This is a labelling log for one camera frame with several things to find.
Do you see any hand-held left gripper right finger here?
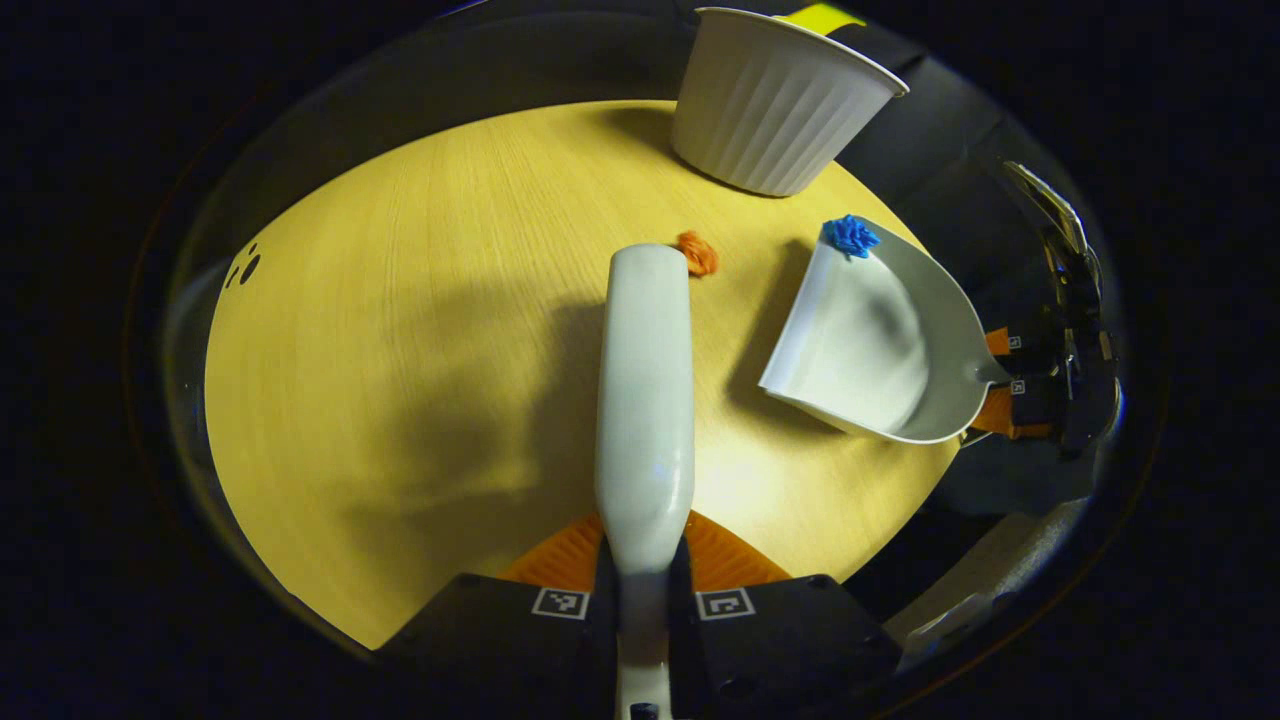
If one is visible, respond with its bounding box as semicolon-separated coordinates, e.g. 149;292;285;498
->
668;510;906;720

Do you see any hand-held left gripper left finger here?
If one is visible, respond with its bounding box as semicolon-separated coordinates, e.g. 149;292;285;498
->
375;512;621;720

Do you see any white plastic dustpan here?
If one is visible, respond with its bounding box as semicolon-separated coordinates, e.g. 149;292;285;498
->
758;215;1013;446

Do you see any blue paper scrap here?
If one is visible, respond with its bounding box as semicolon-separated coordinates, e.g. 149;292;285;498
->
824;214;882;259

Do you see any small grey bristle broom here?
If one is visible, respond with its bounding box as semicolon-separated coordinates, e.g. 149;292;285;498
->
594;243;697;720

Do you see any orange paper scrap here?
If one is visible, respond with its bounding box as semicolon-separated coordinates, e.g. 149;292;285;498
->
677;231;720;278

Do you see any white ribbed garbage bin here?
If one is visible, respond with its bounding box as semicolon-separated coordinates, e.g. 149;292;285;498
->
670;7;911;198

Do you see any wooden desktop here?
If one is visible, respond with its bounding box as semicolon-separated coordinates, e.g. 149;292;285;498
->
205;100;961;651

